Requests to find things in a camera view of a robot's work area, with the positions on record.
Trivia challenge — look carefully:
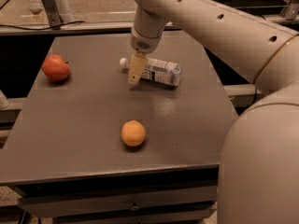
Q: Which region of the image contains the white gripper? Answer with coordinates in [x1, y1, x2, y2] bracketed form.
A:
[128, 26, 163, 85]

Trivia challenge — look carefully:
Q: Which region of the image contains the blue plastic water bottle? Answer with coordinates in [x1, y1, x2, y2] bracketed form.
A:
[120, 58, 181, 87]

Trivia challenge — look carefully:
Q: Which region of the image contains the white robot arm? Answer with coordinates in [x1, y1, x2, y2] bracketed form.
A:
[131, 0, 299, 224]

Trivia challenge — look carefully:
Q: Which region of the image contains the orange fruit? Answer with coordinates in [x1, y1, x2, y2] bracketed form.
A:
[121, 120, 146, 147]

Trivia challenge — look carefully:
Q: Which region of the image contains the red apple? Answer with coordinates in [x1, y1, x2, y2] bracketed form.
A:
[42, 54, 70, 82]

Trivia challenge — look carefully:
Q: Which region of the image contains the white pipe far left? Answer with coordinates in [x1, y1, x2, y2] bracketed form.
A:
[0, 90, 9, 109]

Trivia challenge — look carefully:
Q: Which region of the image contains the grey table drawer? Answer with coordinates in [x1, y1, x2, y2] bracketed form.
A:
[18, 185, 218, 217]

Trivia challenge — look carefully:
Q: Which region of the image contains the grey metal bracket left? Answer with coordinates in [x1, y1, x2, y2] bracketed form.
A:
[41, 0, 61, 30]

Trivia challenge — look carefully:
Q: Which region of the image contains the black cable on ledge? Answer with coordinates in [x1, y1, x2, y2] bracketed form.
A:
[0, 20, 86, 32]

